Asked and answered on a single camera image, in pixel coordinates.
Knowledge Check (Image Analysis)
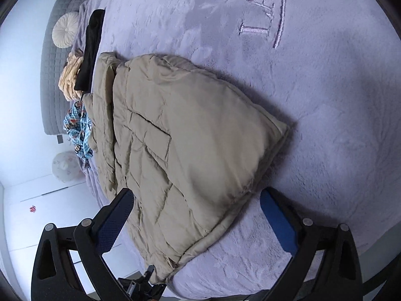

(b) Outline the blue monkey print garment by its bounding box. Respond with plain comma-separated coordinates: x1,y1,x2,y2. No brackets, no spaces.
63,101,93,167

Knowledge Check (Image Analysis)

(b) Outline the yellow striped garment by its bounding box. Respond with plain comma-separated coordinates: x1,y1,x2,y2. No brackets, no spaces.
58,49,84,101

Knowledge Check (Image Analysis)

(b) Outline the lavender plush bed blanket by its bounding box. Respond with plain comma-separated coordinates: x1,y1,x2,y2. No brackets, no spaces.
74,0,400,299

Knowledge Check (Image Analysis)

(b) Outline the round cream pleated cushion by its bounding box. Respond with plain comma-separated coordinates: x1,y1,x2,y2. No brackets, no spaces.
52,12,79,48

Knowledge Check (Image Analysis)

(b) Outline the white floral pillow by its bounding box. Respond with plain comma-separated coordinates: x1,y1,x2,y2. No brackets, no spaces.
52,151,84,183

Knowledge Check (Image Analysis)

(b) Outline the black garment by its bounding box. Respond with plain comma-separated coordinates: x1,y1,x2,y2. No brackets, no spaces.
74,9,105,94

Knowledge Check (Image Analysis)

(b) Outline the beige puffer jacket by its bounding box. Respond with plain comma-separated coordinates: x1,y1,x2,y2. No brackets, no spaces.
83,52,288,283

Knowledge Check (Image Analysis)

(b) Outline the grey quilted headboard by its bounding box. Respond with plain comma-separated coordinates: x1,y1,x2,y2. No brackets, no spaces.
40,0,86,135

